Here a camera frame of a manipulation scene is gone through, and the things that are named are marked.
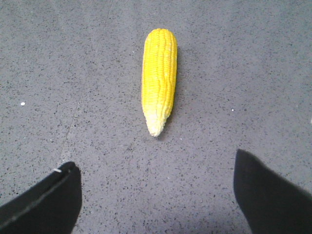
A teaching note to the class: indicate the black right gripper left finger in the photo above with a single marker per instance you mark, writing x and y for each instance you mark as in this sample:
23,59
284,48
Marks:
52,206

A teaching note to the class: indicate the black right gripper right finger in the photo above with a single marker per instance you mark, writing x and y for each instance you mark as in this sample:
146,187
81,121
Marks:
270,203

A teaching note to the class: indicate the yellow corn cob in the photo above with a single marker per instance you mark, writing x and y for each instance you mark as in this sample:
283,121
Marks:
158,80

